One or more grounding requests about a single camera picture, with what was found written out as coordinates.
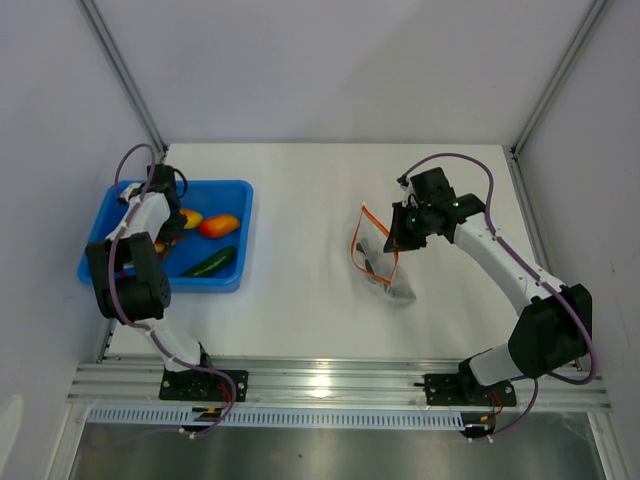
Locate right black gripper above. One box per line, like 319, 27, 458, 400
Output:
384, 201, 432, 253

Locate clear zip bag orange zipper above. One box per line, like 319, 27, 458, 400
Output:
348, 203, 417, 307

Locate grey toy fish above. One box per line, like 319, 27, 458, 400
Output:
352, 239, 417, 304

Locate green cucumber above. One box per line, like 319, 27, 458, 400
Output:
181, 246, 237, 278

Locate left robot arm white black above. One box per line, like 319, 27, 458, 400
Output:
85, 165, 217, 400

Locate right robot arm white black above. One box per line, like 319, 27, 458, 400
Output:
383, 167, 593, 404

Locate yellow mango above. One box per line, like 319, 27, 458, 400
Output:
180, 208, 203, 230

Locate red orange mango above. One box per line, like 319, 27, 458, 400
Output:
197, 214, 241, 239

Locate left aluminium frame post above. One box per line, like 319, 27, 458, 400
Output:
76, 0, 168, 159

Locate aluminium frame post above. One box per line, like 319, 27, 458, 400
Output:
76, 0, 168, 159
510, 0, 613, 161

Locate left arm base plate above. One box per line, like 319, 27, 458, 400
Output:
158, 370, 231, 402

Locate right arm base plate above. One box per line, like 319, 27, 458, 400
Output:
414, 373, 517, 407

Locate aluminium rail front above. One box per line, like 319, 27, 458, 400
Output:
66, 356, 612, 413

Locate white slotted cable duct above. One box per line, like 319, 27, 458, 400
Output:
87, 405, 465, 431

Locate right aluminium frame post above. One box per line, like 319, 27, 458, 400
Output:
510, 0, 613, 161

